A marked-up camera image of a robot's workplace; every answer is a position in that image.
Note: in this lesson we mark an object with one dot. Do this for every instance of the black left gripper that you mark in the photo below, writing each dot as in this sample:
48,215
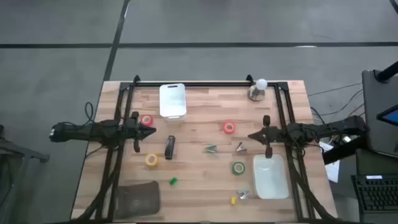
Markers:
134,130

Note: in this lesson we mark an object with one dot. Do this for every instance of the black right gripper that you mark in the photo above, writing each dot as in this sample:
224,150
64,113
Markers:
270,135

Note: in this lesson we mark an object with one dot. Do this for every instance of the black silver staple remover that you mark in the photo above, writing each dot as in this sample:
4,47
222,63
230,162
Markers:
240,148

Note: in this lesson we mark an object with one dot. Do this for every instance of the orange tape roll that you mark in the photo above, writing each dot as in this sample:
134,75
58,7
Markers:
225,127

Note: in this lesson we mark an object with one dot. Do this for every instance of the green tape roll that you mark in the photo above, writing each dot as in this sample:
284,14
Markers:
234,168

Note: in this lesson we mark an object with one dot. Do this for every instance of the teal staple remover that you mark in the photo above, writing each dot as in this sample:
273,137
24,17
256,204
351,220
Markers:
211,149

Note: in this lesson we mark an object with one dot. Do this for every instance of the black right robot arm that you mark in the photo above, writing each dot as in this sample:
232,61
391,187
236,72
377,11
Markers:
311,130

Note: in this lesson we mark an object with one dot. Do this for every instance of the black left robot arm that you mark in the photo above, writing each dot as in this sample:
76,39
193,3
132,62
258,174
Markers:
93,132

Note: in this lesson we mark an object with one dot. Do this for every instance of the red tape roll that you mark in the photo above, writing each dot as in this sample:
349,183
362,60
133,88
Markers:
143,120

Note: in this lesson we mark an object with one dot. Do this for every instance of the yellow tape roll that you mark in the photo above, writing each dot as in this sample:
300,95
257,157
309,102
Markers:
147,160

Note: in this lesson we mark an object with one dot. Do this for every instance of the black stapler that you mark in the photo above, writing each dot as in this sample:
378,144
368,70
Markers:
169,147

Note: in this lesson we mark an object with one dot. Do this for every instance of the small green stapler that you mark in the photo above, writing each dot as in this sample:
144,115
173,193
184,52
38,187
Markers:
173,181

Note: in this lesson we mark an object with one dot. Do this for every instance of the small yellow stapler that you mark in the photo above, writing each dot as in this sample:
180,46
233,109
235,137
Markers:
233,200

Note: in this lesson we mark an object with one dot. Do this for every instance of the white plastic bin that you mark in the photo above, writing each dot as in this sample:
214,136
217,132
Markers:
173,101
270,177

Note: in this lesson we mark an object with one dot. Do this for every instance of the light bulb on brass base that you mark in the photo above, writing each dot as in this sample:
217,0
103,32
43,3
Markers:
258,91

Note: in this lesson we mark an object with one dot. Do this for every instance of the dark mesh basket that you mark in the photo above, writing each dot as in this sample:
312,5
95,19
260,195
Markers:
138,199

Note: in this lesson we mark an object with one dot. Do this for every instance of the white paper sheet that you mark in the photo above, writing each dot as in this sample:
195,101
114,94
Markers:
333,169

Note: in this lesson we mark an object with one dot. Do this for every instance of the grey side cart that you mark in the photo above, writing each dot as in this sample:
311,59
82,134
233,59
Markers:
376,124

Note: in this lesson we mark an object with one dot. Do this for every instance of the grey metal stand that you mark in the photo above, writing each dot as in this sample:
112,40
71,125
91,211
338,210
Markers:
18,152

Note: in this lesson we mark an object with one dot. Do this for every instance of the black keyboard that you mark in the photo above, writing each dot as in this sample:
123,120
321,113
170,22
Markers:
376,194

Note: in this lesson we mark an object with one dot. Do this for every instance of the tablet screen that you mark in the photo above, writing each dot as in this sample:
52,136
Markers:
390,116

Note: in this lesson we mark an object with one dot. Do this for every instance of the black pole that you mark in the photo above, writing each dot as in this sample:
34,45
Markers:
388,73

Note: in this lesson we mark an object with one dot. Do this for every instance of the black aluminium frame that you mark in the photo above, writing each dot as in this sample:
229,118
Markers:
202,84

